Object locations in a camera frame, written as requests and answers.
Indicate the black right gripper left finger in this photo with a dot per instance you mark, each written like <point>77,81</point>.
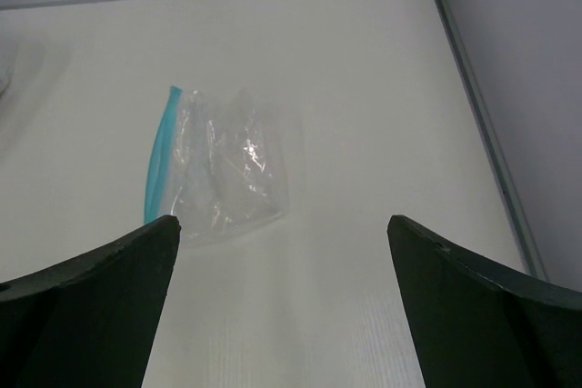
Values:
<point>91,320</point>

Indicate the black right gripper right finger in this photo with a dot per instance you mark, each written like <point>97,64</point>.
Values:
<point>478,323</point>

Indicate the clear zip top bag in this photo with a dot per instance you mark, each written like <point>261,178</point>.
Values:
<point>217,166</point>

